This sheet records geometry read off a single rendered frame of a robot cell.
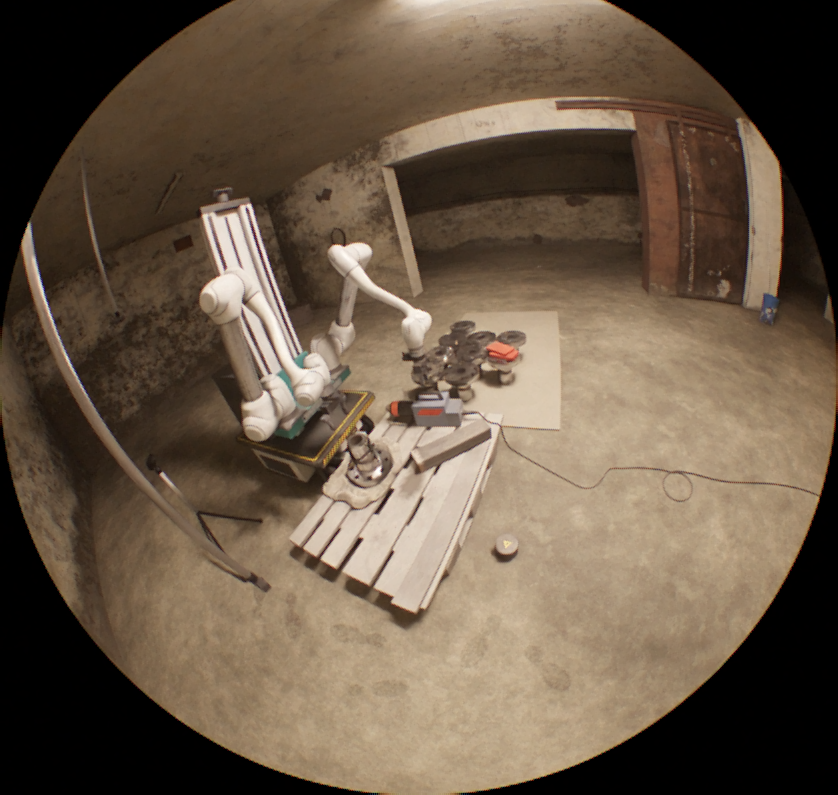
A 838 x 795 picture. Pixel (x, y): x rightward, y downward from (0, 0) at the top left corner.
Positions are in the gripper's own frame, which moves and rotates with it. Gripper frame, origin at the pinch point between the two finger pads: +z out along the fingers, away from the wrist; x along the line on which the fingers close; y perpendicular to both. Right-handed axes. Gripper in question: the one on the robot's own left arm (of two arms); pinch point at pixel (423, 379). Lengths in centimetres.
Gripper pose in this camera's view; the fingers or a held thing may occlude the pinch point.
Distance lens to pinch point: 166.8
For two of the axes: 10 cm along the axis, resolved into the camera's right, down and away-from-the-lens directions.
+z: 2.2, 8.4, 5.0
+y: 9.4, -0.4, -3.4
